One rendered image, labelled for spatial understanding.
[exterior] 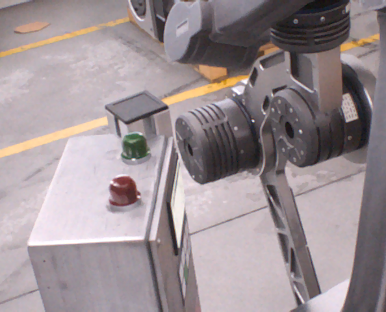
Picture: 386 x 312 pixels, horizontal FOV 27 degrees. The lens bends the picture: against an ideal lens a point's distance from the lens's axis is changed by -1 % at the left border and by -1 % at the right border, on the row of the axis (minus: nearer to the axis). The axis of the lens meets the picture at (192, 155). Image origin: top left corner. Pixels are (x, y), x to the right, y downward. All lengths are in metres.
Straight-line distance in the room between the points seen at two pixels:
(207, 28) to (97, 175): 0.34
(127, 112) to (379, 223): 0.24
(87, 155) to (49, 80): 3.96
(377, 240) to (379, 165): 0.07
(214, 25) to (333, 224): 2.19
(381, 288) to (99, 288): 0.24
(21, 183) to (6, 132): 0.55
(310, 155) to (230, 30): 0.47
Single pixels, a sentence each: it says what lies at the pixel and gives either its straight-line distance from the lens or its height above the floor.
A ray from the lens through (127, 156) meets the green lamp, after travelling 0.69.
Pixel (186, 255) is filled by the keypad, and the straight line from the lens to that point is 0.75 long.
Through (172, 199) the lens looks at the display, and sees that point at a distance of 0.68.
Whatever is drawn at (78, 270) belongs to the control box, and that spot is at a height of 1.45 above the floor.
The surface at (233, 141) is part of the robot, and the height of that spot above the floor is 0.92.
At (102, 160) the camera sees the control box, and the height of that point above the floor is 1.47.
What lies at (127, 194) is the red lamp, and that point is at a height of 1.49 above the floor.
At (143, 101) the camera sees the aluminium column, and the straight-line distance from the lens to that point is 0.74.
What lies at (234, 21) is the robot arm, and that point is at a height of 1.48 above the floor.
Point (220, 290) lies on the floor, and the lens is 2.85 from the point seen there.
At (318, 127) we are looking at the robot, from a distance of 1.36.
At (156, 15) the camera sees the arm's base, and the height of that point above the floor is 1.43.
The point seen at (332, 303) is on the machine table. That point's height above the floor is 0.83.
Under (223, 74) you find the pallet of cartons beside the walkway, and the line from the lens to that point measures 4.28.
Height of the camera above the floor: 1.82
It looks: 30 degrees down
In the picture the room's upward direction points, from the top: 8 degrees counter-clockwise
